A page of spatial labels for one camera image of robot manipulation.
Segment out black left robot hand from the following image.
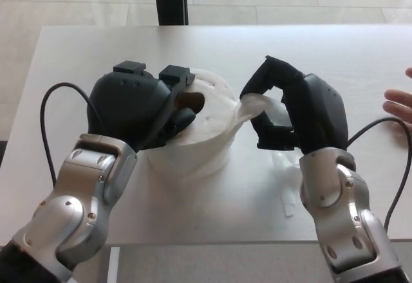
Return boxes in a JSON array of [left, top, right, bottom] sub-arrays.
[[86, 59, 197, 152]]

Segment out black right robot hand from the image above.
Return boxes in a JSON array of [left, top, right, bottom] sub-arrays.
[[239, 55, 350, 156]]

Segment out white toilet paper roll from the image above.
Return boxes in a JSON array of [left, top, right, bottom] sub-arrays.
[[141, 67, 302, 186]]

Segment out person's bare hand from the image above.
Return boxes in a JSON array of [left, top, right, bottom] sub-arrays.
[[384, 66, 412, 132]]

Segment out small white paper scrap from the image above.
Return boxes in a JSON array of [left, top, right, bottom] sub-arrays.
[[282, 192, 297, 219]]

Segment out black vertical pillar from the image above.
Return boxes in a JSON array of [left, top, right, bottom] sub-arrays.
[[153, 0, 189, 26]]

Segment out white upright table leg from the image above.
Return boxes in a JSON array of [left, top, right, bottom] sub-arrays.
[[107, 246, 122, 283]]

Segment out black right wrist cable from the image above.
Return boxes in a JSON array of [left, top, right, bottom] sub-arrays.
[[346, 117, 412, 241]]

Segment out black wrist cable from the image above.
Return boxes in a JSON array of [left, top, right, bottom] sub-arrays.
[[39, 82, 106, 188], [346, 117, 412, 241]]

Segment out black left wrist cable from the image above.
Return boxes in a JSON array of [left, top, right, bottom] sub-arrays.
[[39, 82, 106, 188]]

